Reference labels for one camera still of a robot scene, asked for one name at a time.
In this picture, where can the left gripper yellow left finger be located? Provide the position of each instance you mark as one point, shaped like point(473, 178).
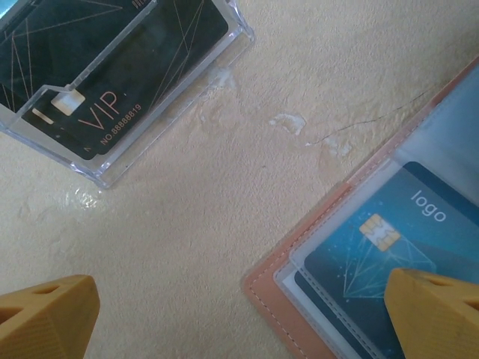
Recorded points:
point(45, 321)

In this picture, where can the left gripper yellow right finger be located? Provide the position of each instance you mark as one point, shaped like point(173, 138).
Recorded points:
point(438, 321)

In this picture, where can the blue logo chip card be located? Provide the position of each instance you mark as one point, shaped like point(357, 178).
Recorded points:
point(374, 254)

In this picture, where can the blue card packet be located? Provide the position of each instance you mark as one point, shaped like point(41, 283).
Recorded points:
point(269, 284)

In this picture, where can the black VIP card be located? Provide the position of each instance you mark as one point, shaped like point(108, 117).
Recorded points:
point(123, 86)
point(37, 48)

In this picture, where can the dark blue card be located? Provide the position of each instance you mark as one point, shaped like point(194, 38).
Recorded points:
point(322, 321)

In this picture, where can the clear acrylic card stand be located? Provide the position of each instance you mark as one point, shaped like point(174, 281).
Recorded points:
point(235, 45)

